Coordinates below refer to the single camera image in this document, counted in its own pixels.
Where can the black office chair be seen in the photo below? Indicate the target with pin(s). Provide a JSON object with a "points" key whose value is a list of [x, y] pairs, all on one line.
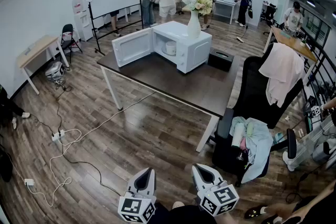
{"points": [[252, 81], [270, 11]]}

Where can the black folding chair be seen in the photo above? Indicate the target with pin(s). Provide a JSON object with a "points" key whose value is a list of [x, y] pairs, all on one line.
{"points": [[68, 29]]}

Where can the black metal railing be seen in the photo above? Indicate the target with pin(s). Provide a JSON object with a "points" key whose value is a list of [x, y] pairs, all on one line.
{"points": [[319, 47]]}

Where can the grey spare gripper device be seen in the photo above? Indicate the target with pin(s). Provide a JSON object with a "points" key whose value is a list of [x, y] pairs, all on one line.
{"points": [[53, 69]]}

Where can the black tissue box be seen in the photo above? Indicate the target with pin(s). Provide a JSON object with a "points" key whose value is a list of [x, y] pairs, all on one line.
{"points": [[219, 61]]}

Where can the small potted plant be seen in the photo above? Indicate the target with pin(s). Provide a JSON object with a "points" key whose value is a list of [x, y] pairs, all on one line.
{"points": [[303, 43]]}

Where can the pink cloth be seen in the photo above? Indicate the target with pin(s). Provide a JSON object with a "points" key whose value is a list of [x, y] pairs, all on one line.
{"points": [[283, 70]]}

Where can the light wooden desk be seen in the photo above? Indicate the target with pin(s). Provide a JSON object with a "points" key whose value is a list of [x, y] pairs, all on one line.
{"points": [[36, 48]]}

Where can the white plastic bag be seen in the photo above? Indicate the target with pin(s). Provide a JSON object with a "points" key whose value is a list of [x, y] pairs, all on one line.
{"points": [[71, 40]]}

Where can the pastel artificial flower bouquet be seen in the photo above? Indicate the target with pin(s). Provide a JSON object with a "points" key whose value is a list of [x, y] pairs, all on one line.
{"points": [[198, 4]]}

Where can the person's black clothing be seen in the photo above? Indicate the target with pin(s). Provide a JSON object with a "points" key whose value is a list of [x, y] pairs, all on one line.
{"points": [[183, 216]]}

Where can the teal box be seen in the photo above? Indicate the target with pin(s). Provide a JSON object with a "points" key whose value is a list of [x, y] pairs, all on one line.
{"points": [[284, 34]]}

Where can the white microwave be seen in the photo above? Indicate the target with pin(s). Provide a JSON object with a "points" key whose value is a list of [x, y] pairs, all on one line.
{"points": [[199, 52]]}

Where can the light blue clothes pile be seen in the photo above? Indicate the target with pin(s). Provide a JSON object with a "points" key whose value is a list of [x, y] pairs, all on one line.
{"points": [[260, 144]]}

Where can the dark wooden table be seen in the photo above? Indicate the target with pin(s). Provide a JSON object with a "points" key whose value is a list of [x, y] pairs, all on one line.
{"points": [[183, 86]]}

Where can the white vase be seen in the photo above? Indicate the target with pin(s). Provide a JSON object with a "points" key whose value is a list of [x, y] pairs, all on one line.
{"points": [[193, 26]]}

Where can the white power adapter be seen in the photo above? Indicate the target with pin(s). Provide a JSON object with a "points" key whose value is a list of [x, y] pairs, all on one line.
{"points": [[29, 182]]}

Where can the white table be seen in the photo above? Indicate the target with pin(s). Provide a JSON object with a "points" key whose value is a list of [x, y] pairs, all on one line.
{"points": [[219, 2]]}

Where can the long wooden desk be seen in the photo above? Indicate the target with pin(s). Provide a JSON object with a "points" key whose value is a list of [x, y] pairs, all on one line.
{"points": [[288, 42]]}

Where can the white water jug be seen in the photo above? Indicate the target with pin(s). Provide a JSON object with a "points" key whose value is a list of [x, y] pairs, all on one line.
{"points": [[78, 5]]}

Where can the white ceramic mug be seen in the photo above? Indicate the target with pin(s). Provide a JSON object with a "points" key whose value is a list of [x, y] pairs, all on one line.
{"points": [[170, 47]]}

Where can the white water dispenser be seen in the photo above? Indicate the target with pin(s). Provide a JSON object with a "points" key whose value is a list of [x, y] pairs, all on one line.
{"points": [[84, 26]]}

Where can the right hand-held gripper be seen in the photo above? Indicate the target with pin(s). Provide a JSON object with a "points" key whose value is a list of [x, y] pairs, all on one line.
{"points": [[220, 199]]}

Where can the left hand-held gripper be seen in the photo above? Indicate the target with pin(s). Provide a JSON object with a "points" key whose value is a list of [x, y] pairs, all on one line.
{"points": [[130, 208]]}

